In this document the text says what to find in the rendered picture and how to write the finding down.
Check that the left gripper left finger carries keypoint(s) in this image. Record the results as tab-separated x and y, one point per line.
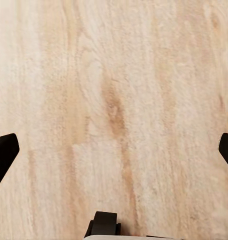
9	149

